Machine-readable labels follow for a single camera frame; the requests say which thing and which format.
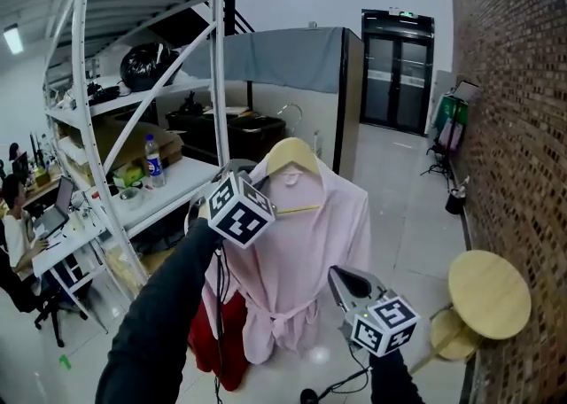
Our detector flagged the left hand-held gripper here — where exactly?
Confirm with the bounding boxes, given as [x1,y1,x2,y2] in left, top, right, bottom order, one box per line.
[206,157,276,249]

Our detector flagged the small green box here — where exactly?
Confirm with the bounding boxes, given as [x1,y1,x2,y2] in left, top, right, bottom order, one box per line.
[113,162,147,189]

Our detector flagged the grey draped cloth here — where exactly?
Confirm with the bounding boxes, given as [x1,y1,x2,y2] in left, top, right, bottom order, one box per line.
[181,26,346,94]

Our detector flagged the white metal shelf rack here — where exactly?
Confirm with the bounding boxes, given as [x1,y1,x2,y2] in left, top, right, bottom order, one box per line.
[42,0,231,301]

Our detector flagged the red cloth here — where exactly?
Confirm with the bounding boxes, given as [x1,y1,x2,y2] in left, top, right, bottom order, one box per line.
[188,289,252,392]

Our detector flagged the black garbage bag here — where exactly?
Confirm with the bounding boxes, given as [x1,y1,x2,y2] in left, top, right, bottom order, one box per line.
[119,42,183,92]

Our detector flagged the round light wooden table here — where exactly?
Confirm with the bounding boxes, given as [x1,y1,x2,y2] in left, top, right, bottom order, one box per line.
[409,249,532,375]

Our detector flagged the black staircase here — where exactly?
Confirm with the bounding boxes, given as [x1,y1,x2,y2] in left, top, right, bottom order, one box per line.
[223,0,256,35]

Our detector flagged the pink robe garment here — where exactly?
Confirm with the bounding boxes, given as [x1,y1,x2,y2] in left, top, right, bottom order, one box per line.
[201,156,372,366]

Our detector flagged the person's right forearm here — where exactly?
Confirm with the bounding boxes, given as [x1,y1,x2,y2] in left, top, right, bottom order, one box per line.
[368,346,426,404]

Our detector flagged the black tripod stand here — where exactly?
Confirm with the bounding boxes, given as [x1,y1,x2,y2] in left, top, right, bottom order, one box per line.
[420,80,482,180]

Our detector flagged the black cable bundle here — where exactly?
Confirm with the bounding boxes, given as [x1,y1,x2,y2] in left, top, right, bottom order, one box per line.
[86,81,121,106]

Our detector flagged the pink hanging cloth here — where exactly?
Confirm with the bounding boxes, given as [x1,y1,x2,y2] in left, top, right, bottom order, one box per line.
[438,120,464,151]

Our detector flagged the black glass double door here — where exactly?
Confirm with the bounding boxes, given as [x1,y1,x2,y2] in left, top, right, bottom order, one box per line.
[361,8,435,136]

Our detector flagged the light wooden clothes hanger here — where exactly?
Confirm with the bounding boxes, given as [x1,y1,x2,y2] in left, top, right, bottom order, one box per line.
[263,103,322,216]

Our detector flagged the small black bin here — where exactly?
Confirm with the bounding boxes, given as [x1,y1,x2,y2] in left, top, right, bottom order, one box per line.
[445,175,470,216]

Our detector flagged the black office chair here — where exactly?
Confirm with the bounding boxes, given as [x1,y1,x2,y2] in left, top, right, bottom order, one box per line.
[0,220,89,348]

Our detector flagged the dark storage bin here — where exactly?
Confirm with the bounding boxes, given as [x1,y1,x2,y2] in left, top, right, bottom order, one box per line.
[166,110,221,159]
[228,114,287,163]

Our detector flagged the green hanging cloth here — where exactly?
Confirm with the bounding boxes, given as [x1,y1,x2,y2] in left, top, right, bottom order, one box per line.
[436,96,470,128]

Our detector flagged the clear plastic water bottle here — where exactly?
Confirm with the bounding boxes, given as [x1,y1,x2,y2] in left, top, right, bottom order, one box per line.
[144,134,167,189]

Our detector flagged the brown cardboard box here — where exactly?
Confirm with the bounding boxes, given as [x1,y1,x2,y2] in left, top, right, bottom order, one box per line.
[90,112,185,173]

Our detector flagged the person's left forearm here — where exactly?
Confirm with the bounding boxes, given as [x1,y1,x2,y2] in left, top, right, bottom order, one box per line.
[95,218,222,404]

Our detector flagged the grey laptop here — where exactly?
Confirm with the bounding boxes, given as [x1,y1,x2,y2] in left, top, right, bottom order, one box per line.
[33,175,75,239]

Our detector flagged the clear tape roll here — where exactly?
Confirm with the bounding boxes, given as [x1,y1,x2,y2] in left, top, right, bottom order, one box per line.
[119,187,144,211]

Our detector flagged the white office desk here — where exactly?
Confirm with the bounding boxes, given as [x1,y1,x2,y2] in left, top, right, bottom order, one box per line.
[30,206,110,335]

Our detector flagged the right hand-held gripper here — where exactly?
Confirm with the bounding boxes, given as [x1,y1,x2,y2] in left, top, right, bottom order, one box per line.
[328,265,421,357]

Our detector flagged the tube ceiling light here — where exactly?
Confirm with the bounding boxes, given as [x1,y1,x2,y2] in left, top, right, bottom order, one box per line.
[3,23,24,56]

